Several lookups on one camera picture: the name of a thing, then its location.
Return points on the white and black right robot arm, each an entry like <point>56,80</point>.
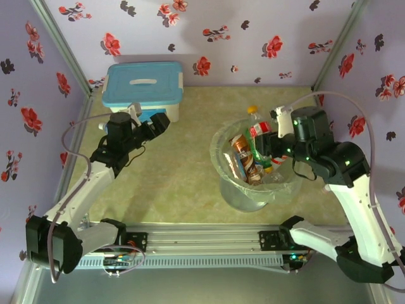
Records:
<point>351,206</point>

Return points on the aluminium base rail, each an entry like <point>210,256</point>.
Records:
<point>202,237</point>

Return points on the clear bottle red label orange cap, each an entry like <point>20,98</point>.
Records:
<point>261,128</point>

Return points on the clear plastic bin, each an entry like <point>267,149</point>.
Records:
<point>246,202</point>

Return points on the aluminium frame post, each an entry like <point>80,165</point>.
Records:
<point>63,47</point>
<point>341,47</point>

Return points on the white storage box blue lid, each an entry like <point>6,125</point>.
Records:
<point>142,82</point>

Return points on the small controller circuit board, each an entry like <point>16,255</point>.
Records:
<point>295,257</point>
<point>118,261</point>

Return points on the clear plastic bin liner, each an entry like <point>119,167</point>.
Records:
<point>218,152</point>

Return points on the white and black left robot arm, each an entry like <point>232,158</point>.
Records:
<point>82,187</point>

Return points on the brown swirl bottle beige cap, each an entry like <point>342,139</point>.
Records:
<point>245,156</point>

